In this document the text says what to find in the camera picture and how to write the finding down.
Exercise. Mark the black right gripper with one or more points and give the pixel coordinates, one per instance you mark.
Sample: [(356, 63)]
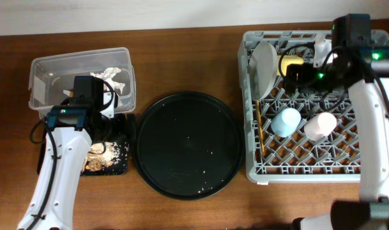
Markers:
[(303, 71)]

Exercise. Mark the yellow bowl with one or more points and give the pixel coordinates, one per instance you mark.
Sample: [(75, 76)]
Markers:
[(288, 60)]

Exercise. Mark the pale green plate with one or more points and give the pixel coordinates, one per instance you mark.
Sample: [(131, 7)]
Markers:
[(263, 66)]

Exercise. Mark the pink cup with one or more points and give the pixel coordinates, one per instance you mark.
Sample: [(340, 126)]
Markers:
[(320, 126)]

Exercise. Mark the blue cup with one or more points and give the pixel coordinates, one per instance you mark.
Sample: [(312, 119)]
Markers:
[(286, 122)]

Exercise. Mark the food scraps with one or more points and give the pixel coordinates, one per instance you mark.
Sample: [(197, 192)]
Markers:
[(106, 158)]

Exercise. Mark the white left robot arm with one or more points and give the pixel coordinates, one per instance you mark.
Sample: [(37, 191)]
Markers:
[(72, 127)]

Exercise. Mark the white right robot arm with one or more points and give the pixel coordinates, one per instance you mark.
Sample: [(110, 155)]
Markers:
[(359, 67)]

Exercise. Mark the grey dishwasher rack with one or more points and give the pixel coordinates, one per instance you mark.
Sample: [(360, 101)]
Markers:
[(296, 158)]

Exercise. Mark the round black tray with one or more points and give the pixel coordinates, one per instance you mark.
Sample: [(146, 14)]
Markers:
[(189, 146)]

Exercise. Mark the crumpled white tissue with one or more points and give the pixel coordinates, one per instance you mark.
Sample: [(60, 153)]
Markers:
[(107, 75)]

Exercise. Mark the rectangular black tray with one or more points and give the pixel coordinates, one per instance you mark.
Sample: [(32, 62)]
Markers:
[(127, 130)]

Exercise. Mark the clear plastic bin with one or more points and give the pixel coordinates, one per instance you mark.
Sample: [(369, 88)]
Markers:
[(50, 75)]

